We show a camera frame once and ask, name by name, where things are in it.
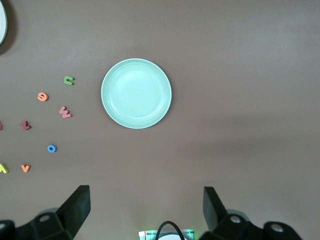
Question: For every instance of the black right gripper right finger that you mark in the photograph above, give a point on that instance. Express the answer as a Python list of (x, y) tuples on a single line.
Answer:
[(215, 212)]

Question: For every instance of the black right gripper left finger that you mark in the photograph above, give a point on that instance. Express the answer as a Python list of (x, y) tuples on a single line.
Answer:
[(75, 207)]

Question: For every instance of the pink foam letter w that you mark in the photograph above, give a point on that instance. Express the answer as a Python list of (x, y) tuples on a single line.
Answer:
[(65, 112)]

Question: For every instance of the orange foam letter e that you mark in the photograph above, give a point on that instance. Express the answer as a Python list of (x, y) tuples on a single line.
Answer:
[(42, 97)]

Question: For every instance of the green foam letter u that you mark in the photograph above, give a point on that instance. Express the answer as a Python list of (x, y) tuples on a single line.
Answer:
[(68, 81)]

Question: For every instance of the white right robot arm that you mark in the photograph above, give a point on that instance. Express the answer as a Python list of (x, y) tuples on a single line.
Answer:
[(170, 237)]

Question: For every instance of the orange foam letter v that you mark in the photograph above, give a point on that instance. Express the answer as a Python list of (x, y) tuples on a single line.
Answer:
[(25, 167)]

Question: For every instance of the blue foam letter o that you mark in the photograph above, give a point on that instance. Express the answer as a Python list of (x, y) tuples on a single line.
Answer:
[(49, 148)]

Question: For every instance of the yellow foam letter k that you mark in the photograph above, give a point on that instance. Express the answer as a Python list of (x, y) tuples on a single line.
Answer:
[(3, 169)]

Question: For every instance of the dark red foam letter z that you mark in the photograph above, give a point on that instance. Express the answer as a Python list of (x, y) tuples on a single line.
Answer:
[(25, 125)]

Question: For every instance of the green plate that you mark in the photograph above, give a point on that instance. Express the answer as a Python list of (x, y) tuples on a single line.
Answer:
[(136, 93)]

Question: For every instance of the beige plate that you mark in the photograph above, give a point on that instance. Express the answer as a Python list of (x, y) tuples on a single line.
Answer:
[(2, 25)]

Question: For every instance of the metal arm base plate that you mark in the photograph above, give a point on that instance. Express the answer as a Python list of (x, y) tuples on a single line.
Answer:
[(147, 235)]

